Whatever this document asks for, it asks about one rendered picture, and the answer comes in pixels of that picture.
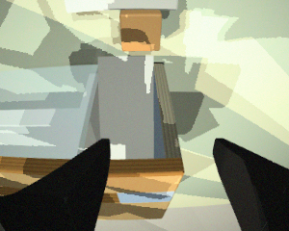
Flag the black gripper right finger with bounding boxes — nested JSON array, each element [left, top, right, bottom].
[[213, 138, 289, 231]]

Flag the brown block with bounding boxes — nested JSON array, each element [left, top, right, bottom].
[[118, 9, 163, 51]]

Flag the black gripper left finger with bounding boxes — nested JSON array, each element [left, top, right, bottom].
[[0, 139, 111, 231]]

